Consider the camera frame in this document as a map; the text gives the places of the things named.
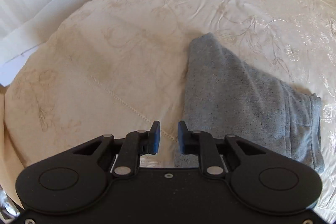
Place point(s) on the grey speckled pants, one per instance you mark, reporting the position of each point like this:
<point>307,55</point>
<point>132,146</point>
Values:
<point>224,95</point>

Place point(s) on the cream embroidered bedspread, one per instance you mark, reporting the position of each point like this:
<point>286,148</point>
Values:
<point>114,66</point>

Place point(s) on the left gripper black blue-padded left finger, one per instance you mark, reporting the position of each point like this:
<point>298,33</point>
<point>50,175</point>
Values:
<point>130,149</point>

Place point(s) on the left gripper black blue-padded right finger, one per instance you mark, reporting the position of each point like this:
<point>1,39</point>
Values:
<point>202,145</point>

